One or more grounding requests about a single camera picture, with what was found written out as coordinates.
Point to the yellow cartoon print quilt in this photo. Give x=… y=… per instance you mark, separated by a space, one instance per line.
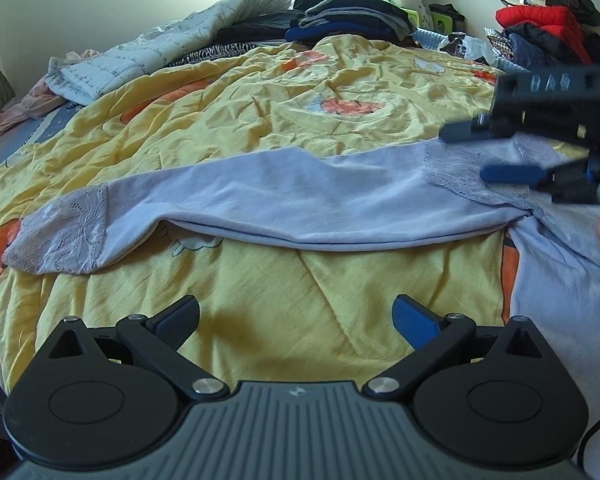
x=267 y=311

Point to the dark navy jacket pile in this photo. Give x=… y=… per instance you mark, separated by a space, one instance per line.
x=551 y=46

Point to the red puffer jacket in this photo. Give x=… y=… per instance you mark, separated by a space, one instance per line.
x=539 y=15

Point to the lavender long sleeve top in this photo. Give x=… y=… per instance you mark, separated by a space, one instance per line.
x=391 y=198

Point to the white plastic bag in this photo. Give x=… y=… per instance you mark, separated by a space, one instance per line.
x=468 y=47

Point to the pale grey printed blanket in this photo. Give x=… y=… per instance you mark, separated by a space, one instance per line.
x=87 y=81

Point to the green plastic stool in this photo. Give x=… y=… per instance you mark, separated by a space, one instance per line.
x=443 y=24

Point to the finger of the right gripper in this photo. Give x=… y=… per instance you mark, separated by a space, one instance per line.
x=476 y=130
x=573 y=182

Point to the pink cloth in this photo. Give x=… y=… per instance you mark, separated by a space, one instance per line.
x=36 y=103

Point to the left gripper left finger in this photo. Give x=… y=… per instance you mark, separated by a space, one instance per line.
x=154 y=343

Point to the folded dark clothes stack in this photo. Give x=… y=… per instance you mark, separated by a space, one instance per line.
x=371 y=19

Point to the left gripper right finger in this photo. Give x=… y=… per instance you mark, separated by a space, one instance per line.
x=437 y=343

